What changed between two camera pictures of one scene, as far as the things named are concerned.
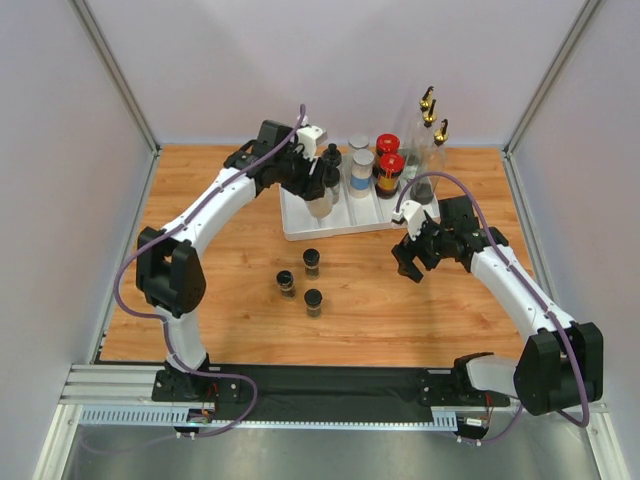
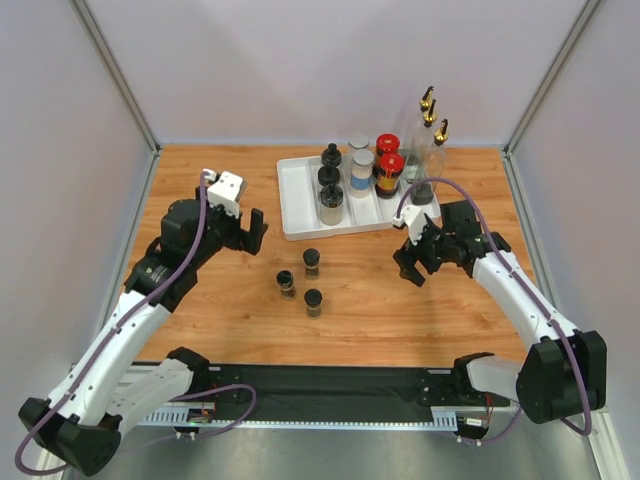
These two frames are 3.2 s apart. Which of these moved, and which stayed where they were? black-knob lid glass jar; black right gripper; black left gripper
Moved: black left gripper
Stayed: black-knob lid glass jar; black right gripper
